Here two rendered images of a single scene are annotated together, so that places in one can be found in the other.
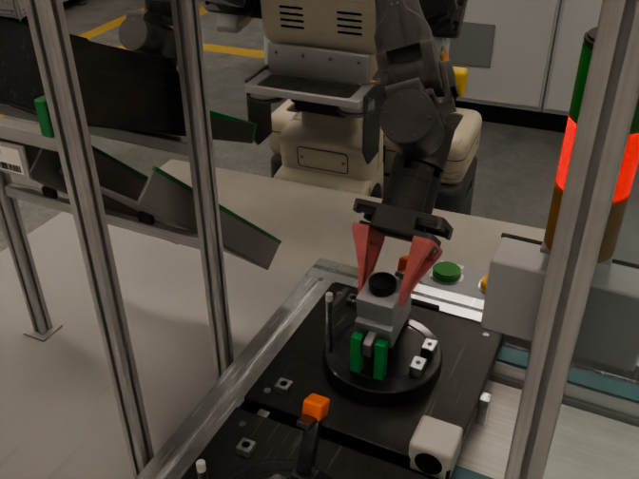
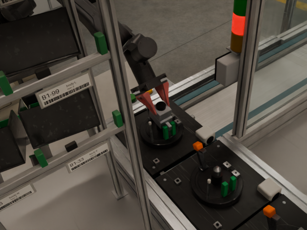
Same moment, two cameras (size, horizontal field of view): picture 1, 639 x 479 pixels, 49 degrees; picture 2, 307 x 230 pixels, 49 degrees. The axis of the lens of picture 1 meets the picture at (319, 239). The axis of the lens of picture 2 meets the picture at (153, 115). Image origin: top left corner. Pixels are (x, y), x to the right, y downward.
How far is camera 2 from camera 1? 63 cm
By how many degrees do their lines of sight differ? 44
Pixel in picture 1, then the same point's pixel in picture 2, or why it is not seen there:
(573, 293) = (254, 58)
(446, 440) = (209, 130)
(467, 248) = (101, 91)
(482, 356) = (177, 108)
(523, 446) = (245, 107)
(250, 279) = not seen: hidden behind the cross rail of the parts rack
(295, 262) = (61, 143)
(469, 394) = (190, 118)
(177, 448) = (161, 204)
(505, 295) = (230, 72)
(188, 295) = (48, 186)
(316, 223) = not seen: hidden behind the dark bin
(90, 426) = not seen: outside the picture
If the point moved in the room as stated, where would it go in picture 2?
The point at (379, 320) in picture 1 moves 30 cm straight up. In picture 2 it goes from (167, 117) to (160, 25)
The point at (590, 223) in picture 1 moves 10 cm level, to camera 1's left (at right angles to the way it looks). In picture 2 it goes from (257, 38) to (244, 60)
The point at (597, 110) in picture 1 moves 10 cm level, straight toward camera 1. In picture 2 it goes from (258, 9) to (297, 25)
